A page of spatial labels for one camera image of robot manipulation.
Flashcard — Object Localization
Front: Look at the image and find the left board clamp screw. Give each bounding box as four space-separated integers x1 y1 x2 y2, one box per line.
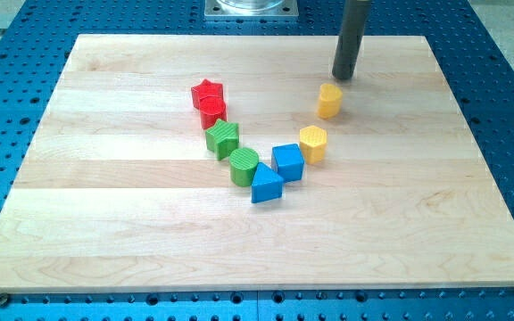
0 293 12 309

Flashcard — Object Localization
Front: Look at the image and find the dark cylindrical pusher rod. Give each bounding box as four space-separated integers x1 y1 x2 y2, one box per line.
332 0 372 81

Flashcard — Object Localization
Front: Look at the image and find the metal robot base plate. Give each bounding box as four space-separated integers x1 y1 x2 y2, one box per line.
204 0 299 20

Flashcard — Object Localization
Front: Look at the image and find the red cylinder block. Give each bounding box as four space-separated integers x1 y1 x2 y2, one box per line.
199 96 227 129

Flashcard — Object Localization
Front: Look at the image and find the blue cube block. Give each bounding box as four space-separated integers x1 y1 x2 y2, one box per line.
271 144 304 182

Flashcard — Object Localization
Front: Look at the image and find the green cylinder block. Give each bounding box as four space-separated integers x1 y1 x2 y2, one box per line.
229 147 259 187

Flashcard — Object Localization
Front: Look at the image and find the green star block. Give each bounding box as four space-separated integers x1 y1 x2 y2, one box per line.
205 119 239 161

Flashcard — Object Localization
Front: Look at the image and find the red star block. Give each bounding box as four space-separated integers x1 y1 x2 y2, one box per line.
191 79 224 110

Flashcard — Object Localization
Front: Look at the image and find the blue triangle block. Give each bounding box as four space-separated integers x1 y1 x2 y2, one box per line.
251 162 284 203

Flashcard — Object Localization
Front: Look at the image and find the wooden board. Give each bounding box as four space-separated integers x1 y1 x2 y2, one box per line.
0 35 514 293

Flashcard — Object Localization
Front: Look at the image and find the yellow hexagon block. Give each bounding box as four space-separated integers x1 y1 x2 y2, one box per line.
299 126 327 164

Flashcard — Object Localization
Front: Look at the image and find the yellow heart block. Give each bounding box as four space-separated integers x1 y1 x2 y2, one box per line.
317 83 343 119

